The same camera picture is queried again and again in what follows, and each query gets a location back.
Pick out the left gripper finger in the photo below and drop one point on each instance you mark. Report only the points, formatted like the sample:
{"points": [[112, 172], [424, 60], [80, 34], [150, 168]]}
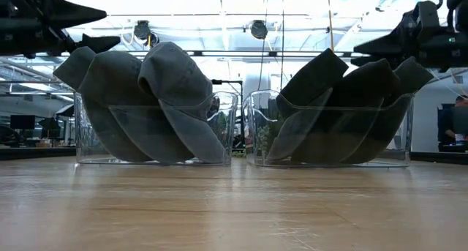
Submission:
{"points": [[73, 15], [97, 44]]}

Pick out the white pillar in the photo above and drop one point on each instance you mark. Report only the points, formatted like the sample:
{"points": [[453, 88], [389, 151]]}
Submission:
{"points": [[256, 77]]}

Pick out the black stand frame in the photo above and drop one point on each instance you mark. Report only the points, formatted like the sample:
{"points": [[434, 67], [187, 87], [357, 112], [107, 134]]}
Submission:
{"points": [[226, 81]]}

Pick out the green potted plant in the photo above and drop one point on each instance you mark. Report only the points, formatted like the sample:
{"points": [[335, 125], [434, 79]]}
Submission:
{"points": [[265, 141]]}

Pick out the person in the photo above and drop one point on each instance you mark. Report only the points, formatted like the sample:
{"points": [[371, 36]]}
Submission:
{"points": [[457, 119]]}

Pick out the clear plastic bin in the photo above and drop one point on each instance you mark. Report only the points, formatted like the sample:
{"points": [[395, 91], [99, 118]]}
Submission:
{"points": [[226, 134], [402, 156]]}

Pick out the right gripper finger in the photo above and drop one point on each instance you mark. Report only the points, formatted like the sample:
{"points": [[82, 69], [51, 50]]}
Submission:
{"points": [[391, 42], [373, 60]]}

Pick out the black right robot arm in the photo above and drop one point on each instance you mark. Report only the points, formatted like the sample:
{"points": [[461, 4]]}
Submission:
{"points": [[460, 9]]}

